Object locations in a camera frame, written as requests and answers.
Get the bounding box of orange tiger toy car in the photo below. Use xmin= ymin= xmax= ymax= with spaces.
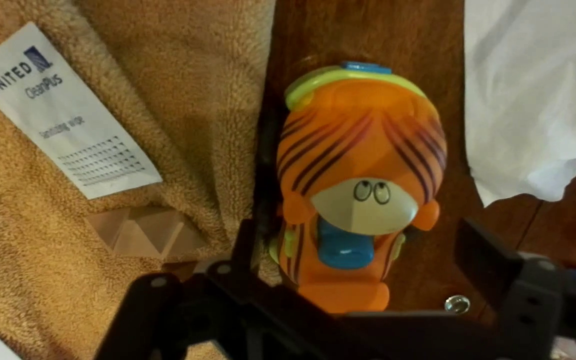
xmin=263 ymin=60 xmax=450 ymax=317

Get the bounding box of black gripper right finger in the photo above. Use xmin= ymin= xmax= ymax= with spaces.
xmin=455 ymin=216 xmax=576 ymax=360

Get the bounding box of tan towel with wipe packet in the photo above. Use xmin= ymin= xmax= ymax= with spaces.
xmin=0 ymin=0 xmax=277 ymax=360

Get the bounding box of white towel label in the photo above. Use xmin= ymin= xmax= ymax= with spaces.
xmin=0 ymin=21 xmax=164 ymax=202

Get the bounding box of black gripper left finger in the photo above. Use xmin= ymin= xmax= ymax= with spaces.
xmin=93 ymin=219 xmax=375 ymax=360

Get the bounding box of small silver round stud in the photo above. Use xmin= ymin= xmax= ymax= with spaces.
xmin=442 ymin=292 xmax=474 ymax=318

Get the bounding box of white crumpled tissue paper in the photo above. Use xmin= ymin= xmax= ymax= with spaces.
xmin=462 ymin=0 xmax=576 ymax=208

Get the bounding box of light zigzag wooden block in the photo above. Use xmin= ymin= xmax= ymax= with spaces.
xmin=86 ymin=204 xmax=203 ymax=264

